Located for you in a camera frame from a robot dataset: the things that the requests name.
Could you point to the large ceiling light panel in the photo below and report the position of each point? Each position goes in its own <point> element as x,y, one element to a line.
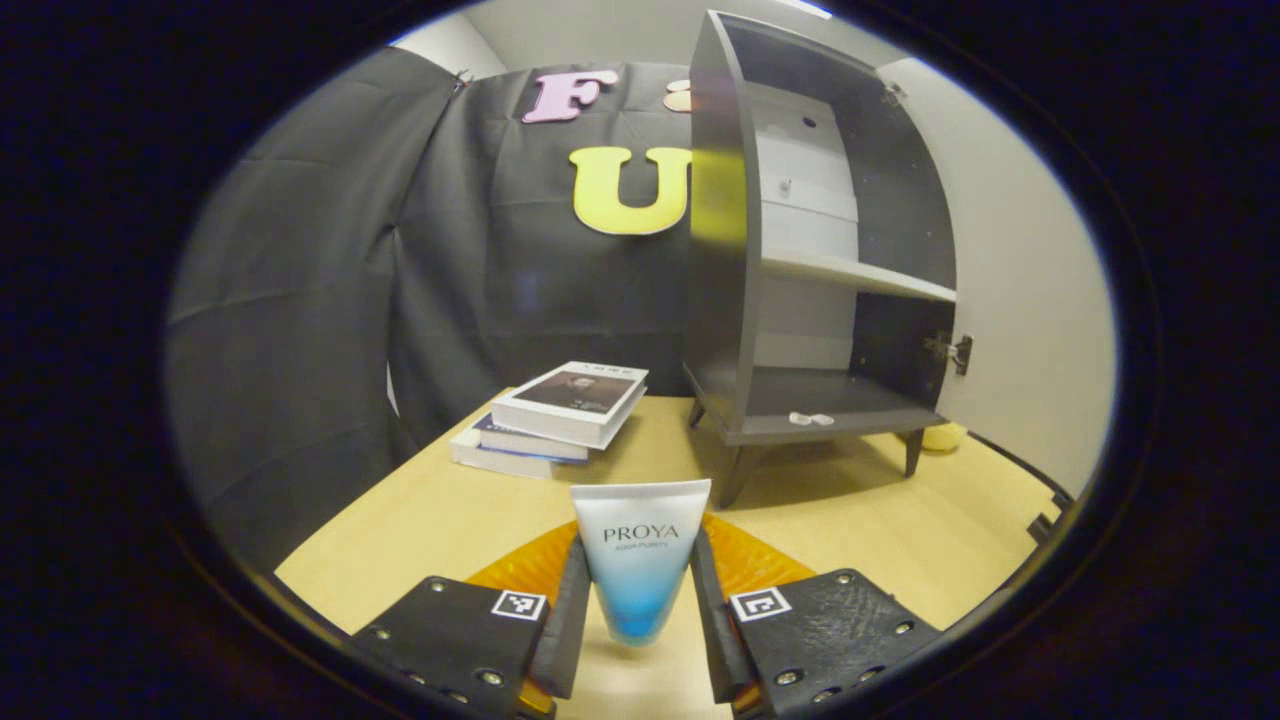
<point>805,8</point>

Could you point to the blue and white tube bottle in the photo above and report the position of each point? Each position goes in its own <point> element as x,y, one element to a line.
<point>640,560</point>

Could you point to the white book with portrait cover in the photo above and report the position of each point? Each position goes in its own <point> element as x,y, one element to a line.
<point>575,395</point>

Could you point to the dark grey cabinet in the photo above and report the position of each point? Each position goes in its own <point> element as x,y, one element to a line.
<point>715,250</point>

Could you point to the yellow sponge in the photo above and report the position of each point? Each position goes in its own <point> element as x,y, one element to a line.
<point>944,437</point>

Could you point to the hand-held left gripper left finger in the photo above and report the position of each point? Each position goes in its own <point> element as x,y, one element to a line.
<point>565,640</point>

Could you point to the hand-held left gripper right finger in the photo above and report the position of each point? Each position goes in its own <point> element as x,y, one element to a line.
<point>712,640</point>

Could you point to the metal cabinet door hinge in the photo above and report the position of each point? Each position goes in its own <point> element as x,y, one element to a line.
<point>893,94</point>
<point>950,352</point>

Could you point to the small metal clip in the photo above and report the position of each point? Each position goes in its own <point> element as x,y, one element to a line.
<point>462,78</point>

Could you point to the white cabinet shelf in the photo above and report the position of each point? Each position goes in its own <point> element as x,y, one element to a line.
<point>850,275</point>

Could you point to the blue cover book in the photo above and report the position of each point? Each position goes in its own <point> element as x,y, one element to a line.
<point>520,438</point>

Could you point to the plain white book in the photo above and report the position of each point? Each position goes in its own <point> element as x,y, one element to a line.
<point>495,460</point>

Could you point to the black backdrop cloth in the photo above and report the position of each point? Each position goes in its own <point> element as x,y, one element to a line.
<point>350,280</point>

